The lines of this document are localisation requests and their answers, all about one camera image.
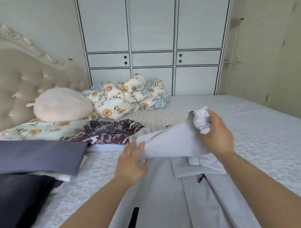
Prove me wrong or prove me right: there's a person's left hand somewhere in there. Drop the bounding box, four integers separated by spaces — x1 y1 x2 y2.
115 141 149 186

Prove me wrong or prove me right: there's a person's right hand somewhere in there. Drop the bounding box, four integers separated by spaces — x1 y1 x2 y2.
198 109 235 159

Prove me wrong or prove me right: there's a light lavender sunscreen jacket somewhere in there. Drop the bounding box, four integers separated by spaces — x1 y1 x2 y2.
87 143 126 152

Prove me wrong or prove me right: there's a dark purple patterned garment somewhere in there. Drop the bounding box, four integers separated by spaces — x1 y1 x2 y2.
71 119 145 145

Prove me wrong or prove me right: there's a bed with grey patterned sheet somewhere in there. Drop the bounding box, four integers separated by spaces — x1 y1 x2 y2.
28 95 301 228

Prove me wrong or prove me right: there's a white printed t-shirt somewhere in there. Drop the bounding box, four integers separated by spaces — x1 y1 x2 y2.
30 155 89 182

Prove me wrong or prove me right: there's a grey printed t-shirt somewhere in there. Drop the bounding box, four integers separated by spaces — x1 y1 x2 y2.
0 140 89 177

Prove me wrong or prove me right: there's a person's left forearm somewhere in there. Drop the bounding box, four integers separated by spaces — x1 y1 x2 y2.
59 176 142 228

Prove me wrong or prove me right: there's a person's right forearm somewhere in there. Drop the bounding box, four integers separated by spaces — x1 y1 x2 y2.
219 150 301 228

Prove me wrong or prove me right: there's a floral bunched quilt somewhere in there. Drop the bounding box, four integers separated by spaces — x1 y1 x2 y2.
90 77 171 111

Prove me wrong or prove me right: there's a pink plush pillow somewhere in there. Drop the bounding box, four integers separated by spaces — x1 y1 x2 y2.
26 87 95 124

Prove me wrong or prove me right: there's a floral pillow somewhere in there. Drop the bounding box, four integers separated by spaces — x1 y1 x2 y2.
0 115 99 142

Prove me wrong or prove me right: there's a white door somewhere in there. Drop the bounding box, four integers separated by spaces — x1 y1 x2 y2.
219 0 301 118

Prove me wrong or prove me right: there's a white wardrobe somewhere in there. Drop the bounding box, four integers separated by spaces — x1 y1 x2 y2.
74 0 234 97

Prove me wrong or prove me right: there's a beige tufted headboard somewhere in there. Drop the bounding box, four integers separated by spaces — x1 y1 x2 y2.
0 23 91 132

